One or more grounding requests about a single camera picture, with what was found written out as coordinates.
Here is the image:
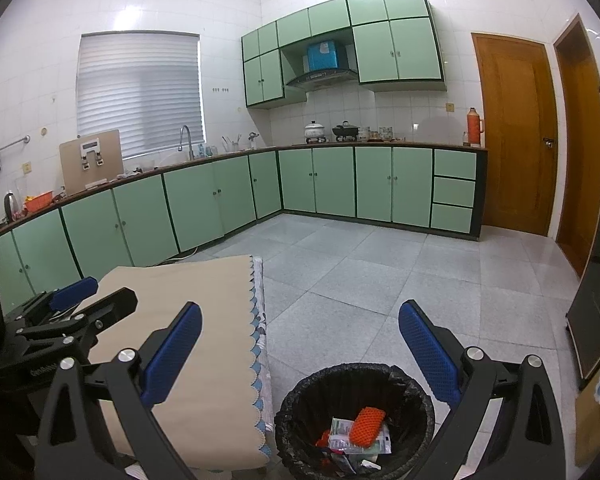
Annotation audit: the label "black glass cabinet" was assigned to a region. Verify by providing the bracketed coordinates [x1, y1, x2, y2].
[565, 82, 600, 391]

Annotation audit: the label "black range hood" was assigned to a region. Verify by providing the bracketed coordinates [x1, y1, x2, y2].
[285, 69, 359, 92]

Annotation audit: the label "wooden door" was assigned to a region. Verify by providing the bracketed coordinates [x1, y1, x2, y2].
[471, 32, 560, 237]
[552, 13, 600, 278]

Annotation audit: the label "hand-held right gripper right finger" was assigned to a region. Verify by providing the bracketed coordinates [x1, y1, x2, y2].
[399, 300, 567, 480]

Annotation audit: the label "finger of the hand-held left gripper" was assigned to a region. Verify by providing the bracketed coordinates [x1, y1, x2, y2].
[10, 287, 139, 361]
[2, 276, 99, 333]

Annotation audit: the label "orange plastic basin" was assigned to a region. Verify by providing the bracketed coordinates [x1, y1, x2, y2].
[24, 191, 55, 212]

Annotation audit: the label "large green white packet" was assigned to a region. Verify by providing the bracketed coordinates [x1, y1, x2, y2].
[328, 416, 356, 453]

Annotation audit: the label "black wok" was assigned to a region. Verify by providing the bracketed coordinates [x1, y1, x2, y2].
[331, 121, 359, 142]

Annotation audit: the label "orange thermos flask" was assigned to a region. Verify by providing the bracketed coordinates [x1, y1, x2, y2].
[467, 107, 485, 148]

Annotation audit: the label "brown board with white holder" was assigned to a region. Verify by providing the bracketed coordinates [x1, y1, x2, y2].
[59, 129, 125, 192]

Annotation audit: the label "green upper wall cabinets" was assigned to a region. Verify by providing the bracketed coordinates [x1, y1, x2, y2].
[241, 0, 447, 109]

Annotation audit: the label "table with beige cloth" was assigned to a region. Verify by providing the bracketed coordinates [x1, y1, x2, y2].
[77, 255, 271, 471]

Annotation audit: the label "blue box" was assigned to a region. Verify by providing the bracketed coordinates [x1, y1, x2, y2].
[306, 40, 344, 72]

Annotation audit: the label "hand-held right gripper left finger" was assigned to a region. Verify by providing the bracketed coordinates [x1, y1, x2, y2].
[34, 301, 203, 480]

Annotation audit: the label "black lined trash bin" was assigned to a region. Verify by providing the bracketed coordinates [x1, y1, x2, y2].
[274, 362, 436, 480]

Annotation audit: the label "green lower kitchen cabinets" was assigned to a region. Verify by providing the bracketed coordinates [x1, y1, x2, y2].
[0, 144, 488, 301]

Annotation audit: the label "metal towel bar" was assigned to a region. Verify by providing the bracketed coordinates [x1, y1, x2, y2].
[0, 135, 31, 158]

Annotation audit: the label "white window blind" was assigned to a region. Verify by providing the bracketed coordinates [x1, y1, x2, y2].
[76, 32, 205, 159]

